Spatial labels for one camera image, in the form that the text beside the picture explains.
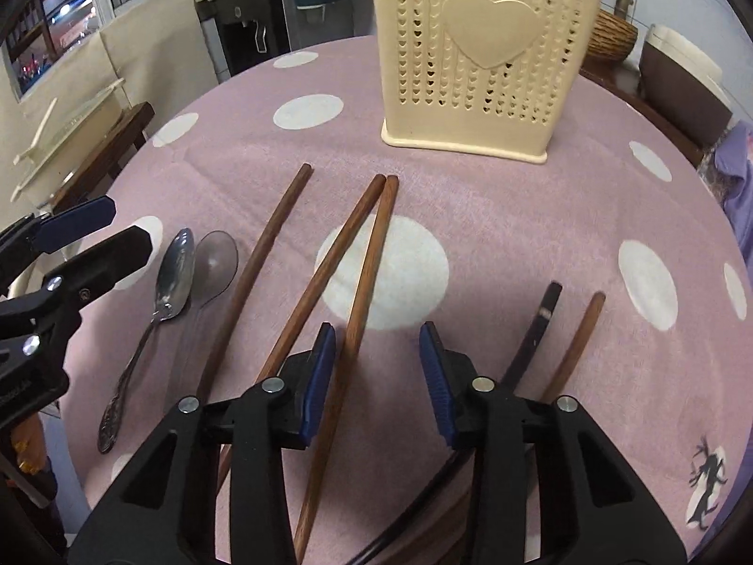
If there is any dark wooden cabinet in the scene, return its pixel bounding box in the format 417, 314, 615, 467
579, 62, 715, 166

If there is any beige cloth cover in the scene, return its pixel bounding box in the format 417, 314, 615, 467
0, 0, 221, 218

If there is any clear plastic spoon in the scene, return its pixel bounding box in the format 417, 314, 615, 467
176, 229, 240, 378

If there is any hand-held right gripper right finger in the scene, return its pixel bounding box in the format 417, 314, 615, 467
419, 321, 688, 565

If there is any purple floral cloth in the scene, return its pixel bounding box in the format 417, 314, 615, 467
697, 121, 753, 272

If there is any metal spoon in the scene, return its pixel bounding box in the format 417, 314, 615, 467
97, 226, 196, 455

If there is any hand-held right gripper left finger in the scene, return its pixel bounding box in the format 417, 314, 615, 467
67, 323, 337, 565

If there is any cream perforated utensil holder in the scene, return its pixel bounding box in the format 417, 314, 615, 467
369, 0, 607, 164

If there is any water dispenser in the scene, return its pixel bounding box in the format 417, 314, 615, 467
194, 0, 295, 83

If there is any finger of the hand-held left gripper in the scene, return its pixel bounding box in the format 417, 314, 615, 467
0, 196, 117, 292
0, 225, 152, 366

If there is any woven pattern wash basin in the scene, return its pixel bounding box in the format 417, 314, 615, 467
585, 8, 639, 63

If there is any dark wooden stool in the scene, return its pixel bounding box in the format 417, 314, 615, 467
53, 102, 155, 213

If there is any window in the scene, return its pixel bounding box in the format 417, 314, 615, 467
0, 0, 204, 95

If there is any brown and cream rice cooker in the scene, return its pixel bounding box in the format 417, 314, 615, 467
638, 24, 733, 148

